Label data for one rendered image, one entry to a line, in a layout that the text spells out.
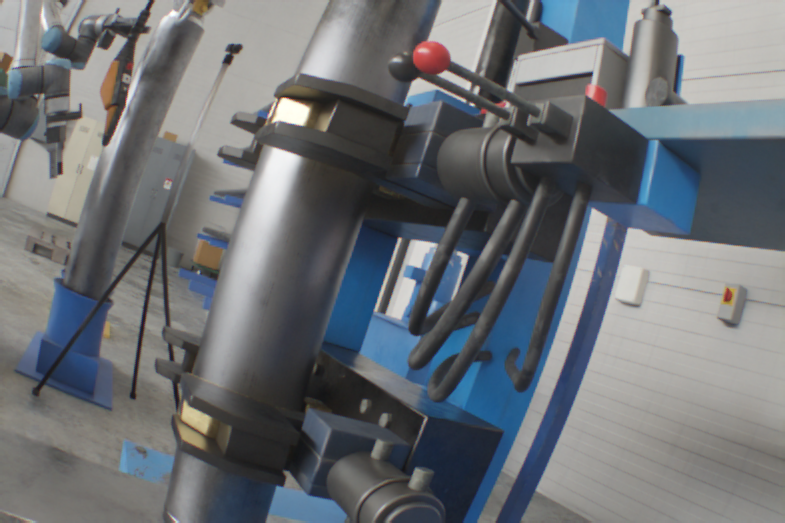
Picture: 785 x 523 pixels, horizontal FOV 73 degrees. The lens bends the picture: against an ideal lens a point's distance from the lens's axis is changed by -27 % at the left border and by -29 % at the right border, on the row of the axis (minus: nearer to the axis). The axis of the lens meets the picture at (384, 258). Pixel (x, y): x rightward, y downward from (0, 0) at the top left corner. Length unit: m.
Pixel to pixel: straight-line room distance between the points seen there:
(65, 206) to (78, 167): 0.70
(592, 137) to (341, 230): 0.59
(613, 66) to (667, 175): 0.23
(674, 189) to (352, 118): 0.46
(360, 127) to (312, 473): 0.48
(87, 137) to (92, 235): 8.92
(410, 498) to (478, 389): 0.54
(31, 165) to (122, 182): 9.62
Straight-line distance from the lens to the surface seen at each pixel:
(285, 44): 12.48
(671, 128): 0.76
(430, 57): 0.63
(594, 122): 0.71
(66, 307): 2.45
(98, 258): 2.44
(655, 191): 0.76
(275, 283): 1.14
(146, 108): 2.45
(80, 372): 2.48
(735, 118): 0.70
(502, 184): 0.82
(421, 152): 0.95
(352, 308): 1.59
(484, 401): 1.34
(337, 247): 1.18
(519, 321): 1.34
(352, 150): 0.93
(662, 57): 0.91
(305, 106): 1.02
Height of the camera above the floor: 0.76
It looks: 2 degrees up
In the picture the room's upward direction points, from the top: 19 degrees clockwise
